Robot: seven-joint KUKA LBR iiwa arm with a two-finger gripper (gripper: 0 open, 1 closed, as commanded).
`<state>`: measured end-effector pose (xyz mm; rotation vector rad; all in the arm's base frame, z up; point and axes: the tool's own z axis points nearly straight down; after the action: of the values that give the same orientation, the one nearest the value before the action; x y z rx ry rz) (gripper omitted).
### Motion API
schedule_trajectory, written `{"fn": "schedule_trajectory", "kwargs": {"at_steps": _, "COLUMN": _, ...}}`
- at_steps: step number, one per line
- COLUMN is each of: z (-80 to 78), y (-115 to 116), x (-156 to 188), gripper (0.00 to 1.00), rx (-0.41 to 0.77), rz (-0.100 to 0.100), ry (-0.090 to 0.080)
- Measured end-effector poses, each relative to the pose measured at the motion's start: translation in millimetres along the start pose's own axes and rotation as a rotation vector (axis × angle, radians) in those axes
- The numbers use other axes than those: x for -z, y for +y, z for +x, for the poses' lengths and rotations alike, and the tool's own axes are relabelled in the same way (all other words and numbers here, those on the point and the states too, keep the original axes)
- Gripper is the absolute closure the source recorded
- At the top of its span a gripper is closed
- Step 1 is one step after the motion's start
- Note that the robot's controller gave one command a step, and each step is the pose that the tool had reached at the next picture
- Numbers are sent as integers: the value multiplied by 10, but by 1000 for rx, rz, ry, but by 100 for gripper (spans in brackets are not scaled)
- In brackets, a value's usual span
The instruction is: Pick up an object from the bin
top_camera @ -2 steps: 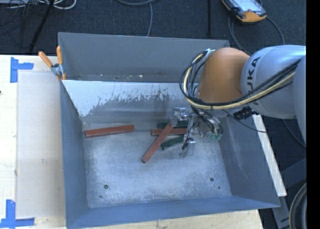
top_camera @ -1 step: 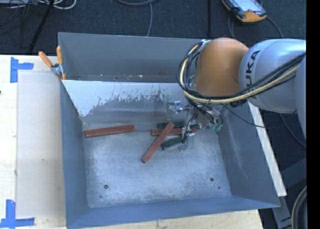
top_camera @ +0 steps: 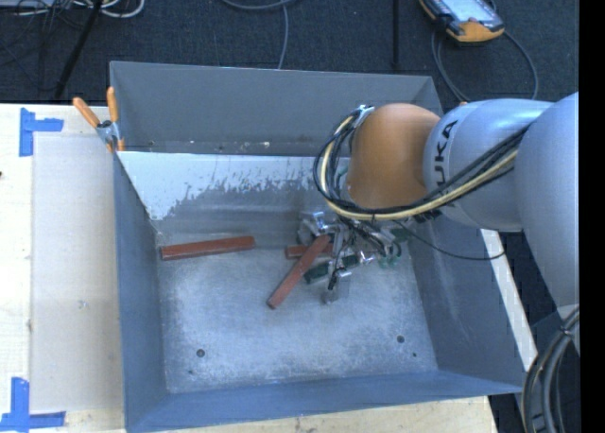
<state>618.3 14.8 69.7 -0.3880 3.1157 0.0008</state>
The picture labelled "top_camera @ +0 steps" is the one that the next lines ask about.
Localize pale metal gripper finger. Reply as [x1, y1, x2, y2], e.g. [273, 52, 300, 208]
[296, 210, 333, 247]
[321, 268, 353, 306]

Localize grey metal bin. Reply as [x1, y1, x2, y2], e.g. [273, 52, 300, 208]
[108, 61, 527, 433]

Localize dark green flat block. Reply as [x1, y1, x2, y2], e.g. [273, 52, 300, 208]
[302, 253, 375, 286]

